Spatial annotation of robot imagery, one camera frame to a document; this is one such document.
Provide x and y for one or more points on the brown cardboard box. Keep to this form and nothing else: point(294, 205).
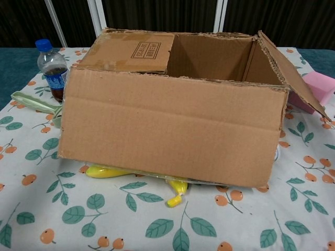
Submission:
point(167, 125)

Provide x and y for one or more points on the yellow banana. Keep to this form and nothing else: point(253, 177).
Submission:
point(179, 187)

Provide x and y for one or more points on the green lint roller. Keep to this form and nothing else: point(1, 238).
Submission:
point(31, 101)

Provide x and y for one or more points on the cola bottle blue cap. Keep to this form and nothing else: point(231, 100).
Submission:
point(51, 65)

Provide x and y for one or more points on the thin grey frame post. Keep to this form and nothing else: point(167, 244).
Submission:
point(56, 24)

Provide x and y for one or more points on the floral leaf print tablecloth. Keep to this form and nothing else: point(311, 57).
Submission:
point(78, 222)

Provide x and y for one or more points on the pink foam cube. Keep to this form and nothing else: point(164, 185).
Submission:
point(323, 83)

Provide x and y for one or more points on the wide white frame post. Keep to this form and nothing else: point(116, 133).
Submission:
point(98, 15)
point(220, 15)

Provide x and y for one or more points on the teal table cover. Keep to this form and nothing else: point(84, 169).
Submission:
point(15, 68)

